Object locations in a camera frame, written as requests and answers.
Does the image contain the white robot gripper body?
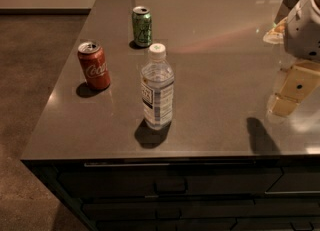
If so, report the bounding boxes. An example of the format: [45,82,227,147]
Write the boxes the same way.
[284,0,320,62]

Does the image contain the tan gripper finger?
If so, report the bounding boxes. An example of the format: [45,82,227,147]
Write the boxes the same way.
[268,60,320,117]

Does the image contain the clear plastic water bottle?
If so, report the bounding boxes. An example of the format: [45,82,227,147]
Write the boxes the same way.
[140,43,174,130]

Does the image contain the dark drawer cabinet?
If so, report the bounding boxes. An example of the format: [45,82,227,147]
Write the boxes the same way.
[23,159,320,231]

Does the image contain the green soda can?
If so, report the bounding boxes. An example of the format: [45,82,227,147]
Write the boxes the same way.
[132,6,152,47]

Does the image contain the red cola can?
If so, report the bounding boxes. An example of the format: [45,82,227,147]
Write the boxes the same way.
[77,41,111,90]

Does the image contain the metal drawer handle bar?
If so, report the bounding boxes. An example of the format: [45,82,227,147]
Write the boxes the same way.
[83,161,255,168]

